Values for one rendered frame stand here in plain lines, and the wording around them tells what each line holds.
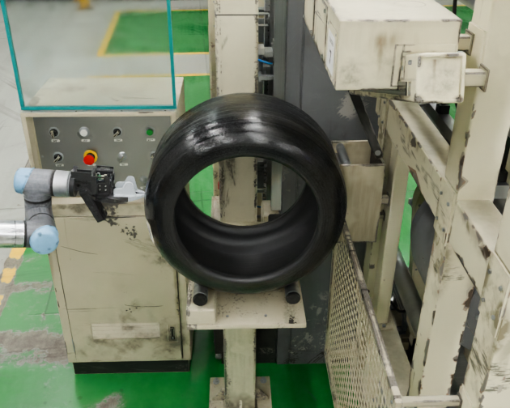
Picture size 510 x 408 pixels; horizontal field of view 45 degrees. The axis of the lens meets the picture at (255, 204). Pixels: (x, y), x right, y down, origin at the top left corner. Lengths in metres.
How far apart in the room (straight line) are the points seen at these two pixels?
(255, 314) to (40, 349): 1.48
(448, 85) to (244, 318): 1.03
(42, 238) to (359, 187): 0.99
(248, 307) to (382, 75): 0.96
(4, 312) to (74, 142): 1.35
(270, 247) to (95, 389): 1.23
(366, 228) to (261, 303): 0.44
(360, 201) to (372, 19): 0.91
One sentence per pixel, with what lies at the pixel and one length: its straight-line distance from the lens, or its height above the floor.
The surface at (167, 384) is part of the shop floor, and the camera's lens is 2.90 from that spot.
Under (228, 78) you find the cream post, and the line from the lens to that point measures 1.93.
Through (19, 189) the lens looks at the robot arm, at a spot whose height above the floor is 1.25.
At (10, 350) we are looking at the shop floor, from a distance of 3.24.
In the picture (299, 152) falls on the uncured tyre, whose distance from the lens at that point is 1.62.
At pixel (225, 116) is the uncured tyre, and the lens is 1.63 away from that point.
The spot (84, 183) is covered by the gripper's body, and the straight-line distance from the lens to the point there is 1.81.
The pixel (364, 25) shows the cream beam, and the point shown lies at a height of 1.77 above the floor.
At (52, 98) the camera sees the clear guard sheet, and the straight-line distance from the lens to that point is 2.32.
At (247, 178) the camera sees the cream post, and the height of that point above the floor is 1.12.
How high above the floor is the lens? 2.06
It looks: 30 degrees down
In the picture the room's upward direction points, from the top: straight up
